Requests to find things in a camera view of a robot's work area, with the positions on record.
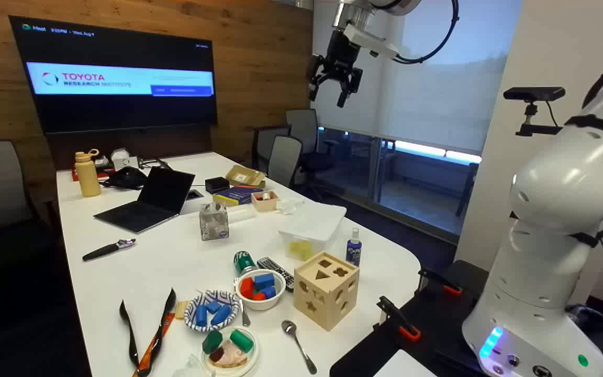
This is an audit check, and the grey office chair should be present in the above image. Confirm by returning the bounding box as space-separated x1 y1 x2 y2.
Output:
266 134 306 190
284 106 321 154

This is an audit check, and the red toy block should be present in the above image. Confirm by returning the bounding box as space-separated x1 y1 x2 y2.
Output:
237 277 258 302

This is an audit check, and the white small device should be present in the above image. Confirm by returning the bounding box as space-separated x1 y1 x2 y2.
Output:
108 146 139 171

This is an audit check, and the blue toy block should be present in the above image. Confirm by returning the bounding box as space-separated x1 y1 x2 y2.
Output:
194 300 234 328
251 273 277 293

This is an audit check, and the wooden shape sorter cube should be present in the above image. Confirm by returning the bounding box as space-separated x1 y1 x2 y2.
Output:
291 252 360 332

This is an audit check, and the flat cardboard box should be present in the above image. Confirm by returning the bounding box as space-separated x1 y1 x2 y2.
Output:
223 163 267 190

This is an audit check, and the white plate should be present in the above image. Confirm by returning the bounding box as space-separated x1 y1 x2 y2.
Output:
199 326 261 377

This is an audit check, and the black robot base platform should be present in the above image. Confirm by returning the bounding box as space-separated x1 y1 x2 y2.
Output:
328 257 506 377

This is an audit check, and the green toy block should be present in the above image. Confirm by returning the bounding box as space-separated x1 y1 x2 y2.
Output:
227 328 255 354
201 328 223 356

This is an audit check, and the wall-mounted TV screen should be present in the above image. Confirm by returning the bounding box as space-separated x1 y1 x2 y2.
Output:
8 15 220 137

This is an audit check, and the white bowl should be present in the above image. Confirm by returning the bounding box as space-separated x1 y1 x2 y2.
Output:
231 267 289 315

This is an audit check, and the green drink can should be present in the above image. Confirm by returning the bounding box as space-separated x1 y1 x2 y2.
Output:
231 250 258 277

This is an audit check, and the white paper sheet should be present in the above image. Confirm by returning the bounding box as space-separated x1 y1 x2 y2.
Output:
372 347 437 377

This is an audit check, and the black marker pen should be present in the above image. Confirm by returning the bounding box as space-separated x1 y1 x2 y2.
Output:
79 236 138 263

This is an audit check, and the small black box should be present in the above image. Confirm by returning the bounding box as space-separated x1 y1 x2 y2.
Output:
203 175 229 196

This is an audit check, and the clear plastic container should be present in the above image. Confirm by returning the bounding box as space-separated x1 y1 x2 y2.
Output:
275 198 349 263

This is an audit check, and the small open wooden box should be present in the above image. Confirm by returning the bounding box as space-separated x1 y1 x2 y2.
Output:
248 190 280 213

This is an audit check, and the black laptop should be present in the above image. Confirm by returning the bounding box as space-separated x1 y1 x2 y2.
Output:
92 166 197 235

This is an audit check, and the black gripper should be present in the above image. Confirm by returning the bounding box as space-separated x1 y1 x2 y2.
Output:
306 28 364 111

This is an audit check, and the grey remote control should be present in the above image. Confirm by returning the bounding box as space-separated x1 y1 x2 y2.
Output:
255 256 295 285

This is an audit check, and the metal spoon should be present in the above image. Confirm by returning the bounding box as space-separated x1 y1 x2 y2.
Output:
277 318 320 377

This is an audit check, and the black cloth bag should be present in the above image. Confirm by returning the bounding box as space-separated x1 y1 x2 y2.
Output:
101 166 150 193

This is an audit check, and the white roller blind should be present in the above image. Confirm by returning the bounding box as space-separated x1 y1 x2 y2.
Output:
310 0 526 157

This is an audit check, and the dark office chair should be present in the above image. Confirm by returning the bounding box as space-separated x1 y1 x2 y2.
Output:
251 123 291 171

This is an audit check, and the yellow sponge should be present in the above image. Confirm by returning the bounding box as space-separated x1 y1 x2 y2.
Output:
286 239 318 261

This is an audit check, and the black clamp with orange handle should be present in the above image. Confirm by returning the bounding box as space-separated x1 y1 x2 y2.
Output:
417 266 465 300
375 293 424 345

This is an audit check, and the blue bottle with clear cap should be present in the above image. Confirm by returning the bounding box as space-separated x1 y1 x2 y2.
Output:
343 231 364 267

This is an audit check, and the yellow water bottle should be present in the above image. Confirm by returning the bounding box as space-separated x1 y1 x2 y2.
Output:
70 146 103 198

